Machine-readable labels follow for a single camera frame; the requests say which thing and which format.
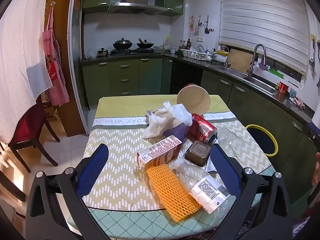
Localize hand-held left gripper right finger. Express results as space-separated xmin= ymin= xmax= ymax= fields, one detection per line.
xmin=210 ymin=144 xmax=295 ymax=240

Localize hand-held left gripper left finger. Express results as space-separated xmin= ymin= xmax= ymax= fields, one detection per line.
xmin=25 ymin=144 xmax=110 ymax=240

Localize clear plastic bottle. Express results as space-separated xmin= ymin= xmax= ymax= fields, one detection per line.
xmin=172 ymin=160 xmax=238 ymax=215

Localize yellow rimmed trash bin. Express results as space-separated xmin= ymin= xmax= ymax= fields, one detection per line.
xmin=245 ymin=124 xmax=279 ymax=158

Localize red soda can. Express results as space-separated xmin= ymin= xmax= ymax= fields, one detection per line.
xmin=186 ymin=113 xmax=218 ymax=146

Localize orange foam fruit net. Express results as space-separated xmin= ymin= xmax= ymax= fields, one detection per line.
xmin=146 ymin=164 xmax=202 ymax=222

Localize person's right hand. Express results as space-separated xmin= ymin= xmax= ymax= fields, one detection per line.
xmin=312 ymin=152 xmax=320 ymax=187

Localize clear plastic wrapper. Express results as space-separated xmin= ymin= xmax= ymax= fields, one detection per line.
xmin=216 ymin=127 xmax=250 ymax=158

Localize dark brown plastic tray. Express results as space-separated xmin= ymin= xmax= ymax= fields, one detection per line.
xmin=184 ymin=141 xmax=210 ymax=167

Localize crumpled snack wrapper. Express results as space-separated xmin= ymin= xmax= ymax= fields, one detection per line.
xmin=290 ymin=96 xmax=306 ymax=109

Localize black kitchen countertop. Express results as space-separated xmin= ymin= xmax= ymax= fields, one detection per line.
xmin=81 ymin=51 xmax=315 ymax=120

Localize purple tissue pack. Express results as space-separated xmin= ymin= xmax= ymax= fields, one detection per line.
xmin=164 ymin=124 xmax=190 ymax=143

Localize red and white milk carton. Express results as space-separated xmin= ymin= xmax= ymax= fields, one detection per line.
xmin=137 ymin=135 xmax=182 ymax=171

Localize cardboard box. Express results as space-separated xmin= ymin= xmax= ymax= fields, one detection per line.
xmin=41 ymin=91 xmax=59 ymax=127

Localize green plastic tray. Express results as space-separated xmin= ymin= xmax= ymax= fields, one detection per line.
xmin=269 ymin=66 xmax=285 ymax=78

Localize hanging steel spoon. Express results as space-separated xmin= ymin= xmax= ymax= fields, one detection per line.
xmin=309 ymin=34 xmax=317 ymax=74

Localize crumpled white paper towel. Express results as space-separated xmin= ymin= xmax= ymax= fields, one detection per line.
xmin=163 ymin=101 xmax=193 ymax=126

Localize steel kitchen sink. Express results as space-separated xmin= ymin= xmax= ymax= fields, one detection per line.
xmin=217 ymin=64 xmax=278 ymax=95

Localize crumpled white tissue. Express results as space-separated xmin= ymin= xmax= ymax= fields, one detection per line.
xmin=143 ymin=109 xmax=182 ymax=139

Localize wooden chair with red cushion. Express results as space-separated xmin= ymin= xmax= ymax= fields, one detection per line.
xmin=7 ymin=96 xmax=60 ymax=173

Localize beige paper bowl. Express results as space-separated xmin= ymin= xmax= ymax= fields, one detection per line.
xmin=177 ymin=83 xmax=211 ymax=114

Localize steel kitchen faucet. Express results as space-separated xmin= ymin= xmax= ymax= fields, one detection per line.
xmin=246 ymin=44 xmax=267 ymax=78

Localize red checked apron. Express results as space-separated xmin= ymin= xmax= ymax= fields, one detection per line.
xmin=41 ymin=5 xmax=70 ymax=107

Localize black built-in appliance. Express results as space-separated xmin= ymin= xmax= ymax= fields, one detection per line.
xmin=170 ymin=60 xmax=203 ymax=94

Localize green base cabinets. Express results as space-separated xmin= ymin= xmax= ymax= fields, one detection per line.
xmin=81 ymin=56 xmax=320 ymax=205

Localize wooden cutting board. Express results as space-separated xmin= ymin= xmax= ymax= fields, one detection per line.
xmin=227 ymin=49 xmax=254 ymax=71

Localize white dish rack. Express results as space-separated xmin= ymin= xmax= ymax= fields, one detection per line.
xmin=180 ymin=45 xmax=217 ymax=62

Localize gas stove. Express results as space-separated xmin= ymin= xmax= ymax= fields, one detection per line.
xmin=110 ymin=49 xmax=161 ymax=56

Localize white window blind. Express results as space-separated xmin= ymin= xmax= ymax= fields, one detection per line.
xmin=219 ymin=0 xmax=316 ymax=75

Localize black wok with lid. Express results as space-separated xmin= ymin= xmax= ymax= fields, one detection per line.
xmin=113 ymin=38 xmax=133 ymax=50

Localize black wok with ladle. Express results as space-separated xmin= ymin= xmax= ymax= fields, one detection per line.
xmin=136 ymin=38 xmax=155 ymax=50

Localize white dotted cloth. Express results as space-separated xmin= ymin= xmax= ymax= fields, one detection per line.
xmin=0 ymin=0 xmax=53 ymax=143

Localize hanging kitchen utensil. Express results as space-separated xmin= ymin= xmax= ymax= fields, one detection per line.
xmin=194 ymin=15 xmax=202 ymax=36

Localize steel range hood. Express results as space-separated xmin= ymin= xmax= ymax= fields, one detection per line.
xmin=107 ymin=0 xmax=168 ymax=17

